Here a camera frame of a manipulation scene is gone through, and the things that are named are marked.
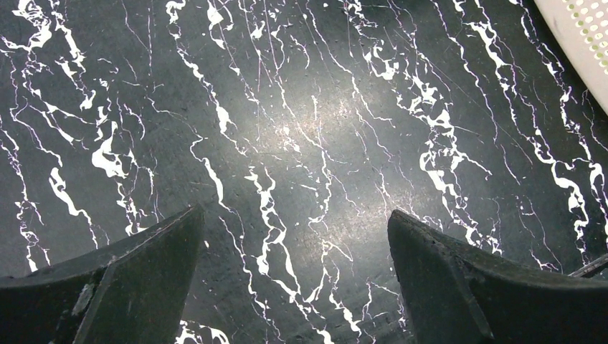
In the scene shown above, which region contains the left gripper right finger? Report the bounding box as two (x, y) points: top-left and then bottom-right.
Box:
(387, 210), (607, 343)

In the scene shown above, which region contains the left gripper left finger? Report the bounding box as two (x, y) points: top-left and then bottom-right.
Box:
(1, 205), (204, 343)

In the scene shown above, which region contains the beige perforated plastic basket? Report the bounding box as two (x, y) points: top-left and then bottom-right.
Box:
(534, 0), (607, 111)

